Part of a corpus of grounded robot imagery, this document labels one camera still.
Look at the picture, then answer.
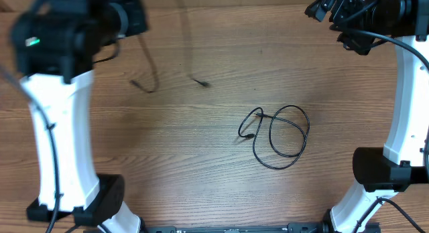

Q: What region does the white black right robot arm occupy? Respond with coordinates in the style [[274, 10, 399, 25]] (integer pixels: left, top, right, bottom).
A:
[[305, 0, 428, 232]]

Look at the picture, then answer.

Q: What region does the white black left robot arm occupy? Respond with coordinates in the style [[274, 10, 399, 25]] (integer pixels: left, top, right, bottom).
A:
[[11, 0, 147, 232]]

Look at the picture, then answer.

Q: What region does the thin black USB cable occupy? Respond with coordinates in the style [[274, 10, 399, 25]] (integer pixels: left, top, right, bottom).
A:
[[237, 104, 311, 171]]

